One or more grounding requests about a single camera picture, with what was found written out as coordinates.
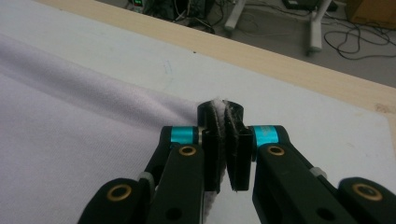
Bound white foam mat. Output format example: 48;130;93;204
0;0;396;224

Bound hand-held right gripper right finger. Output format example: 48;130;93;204
224;102;359;224

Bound brown cardboard box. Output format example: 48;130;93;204
345;0;396;31

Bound black computer tower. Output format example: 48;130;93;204
144;0;176;17
174;0;216;20

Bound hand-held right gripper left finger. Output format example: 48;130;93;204
146;101;223;224

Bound white desk leg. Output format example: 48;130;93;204
223;0;247;32
306;0;332;57

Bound tangled black floor cables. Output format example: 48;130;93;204
323;21;396;62

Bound flat black device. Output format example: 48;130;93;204
281;0;339;12

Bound lilac cat-print towel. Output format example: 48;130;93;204
0;32;228;224

